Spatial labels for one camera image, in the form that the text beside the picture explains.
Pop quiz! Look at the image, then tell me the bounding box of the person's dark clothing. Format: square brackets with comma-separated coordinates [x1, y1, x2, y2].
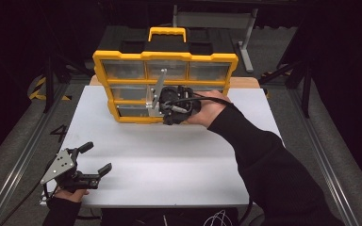
[100, 207, 240, 226]

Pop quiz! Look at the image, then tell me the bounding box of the grey metal stand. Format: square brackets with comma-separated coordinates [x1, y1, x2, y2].
[172, 4, 258, 73]

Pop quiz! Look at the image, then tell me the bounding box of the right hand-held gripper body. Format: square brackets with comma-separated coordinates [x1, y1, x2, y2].
[146, 68, 202, 126]

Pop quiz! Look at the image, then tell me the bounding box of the yellow black drawer organizer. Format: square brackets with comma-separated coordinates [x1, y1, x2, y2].
[92, 26, 239, 125]

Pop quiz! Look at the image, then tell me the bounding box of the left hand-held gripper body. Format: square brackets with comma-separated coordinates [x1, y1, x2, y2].
[40, 147, 102, 193]

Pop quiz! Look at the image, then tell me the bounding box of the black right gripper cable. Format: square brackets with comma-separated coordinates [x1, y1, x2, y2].
[161, 91, 255, 226]

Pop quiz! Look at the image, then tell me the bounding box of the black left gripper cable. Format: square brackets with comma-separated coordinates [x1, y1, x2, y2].
[0, 159, 59, 226]

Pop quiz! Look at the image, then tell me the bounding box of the black tripod stand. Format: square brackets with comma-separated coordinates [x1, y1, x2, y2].
[258, 59, 312, 120]
[42, 55, 93, 114]

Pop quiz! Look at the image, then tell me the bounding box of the person's left hand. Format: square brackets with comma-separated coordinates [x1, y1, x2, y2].
[54, 188, 90, 203]

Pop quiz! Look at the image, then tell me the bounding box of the aluminium floor rail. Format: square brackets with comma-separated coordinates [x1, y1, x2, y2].
[287, 88, 362, 226]
[0, 84, 71, 226]

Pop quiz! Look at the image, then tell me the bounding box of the person's right hand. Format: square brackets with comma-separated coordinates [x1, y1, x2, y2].
[187, 89, 234, 129]

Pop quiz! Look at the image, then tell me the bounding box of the thin white cable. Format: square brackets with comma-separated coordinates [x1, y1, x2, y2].
[203, 210, 234, 226]

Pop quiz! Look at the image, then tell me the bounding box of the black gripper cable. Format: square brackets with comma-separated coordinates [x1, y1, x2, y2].
[0, 159, 59, 226]
[161, 91, 255, 226]

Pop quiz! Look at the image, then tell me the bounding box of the yellow black floor tape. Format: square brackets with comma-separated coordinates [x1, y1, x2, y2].
[27, 75, 74, 102]

